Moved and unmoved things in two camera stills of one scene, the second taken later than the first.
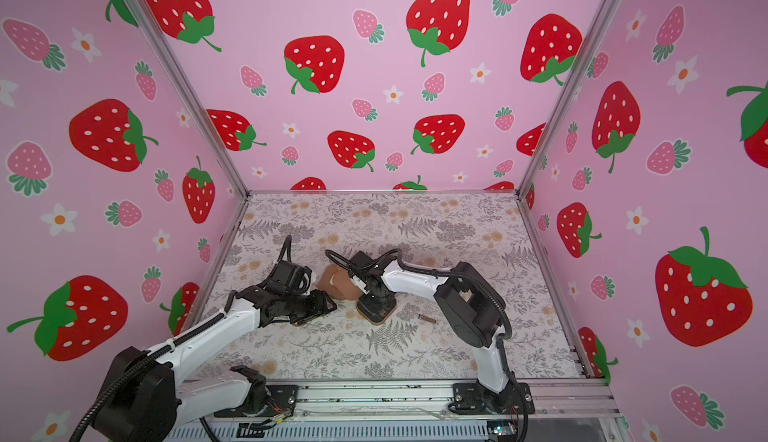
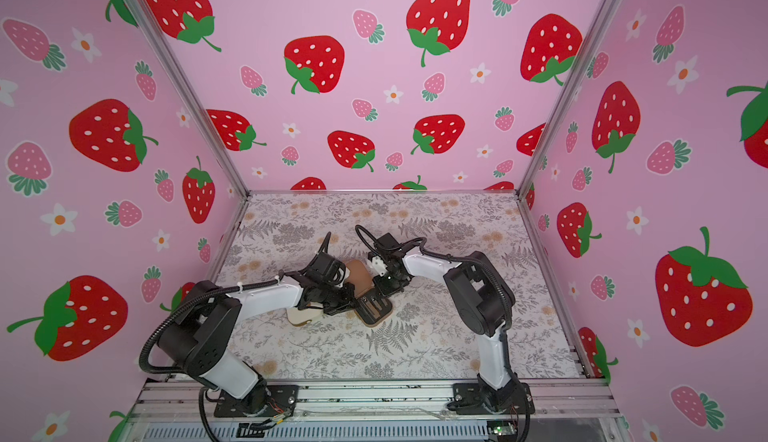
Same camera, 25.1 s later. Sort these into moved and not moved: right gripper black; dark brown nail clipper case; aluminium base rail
Moved: right gripper black
Not moved: dark brown nail clipper case; aluminium base rail
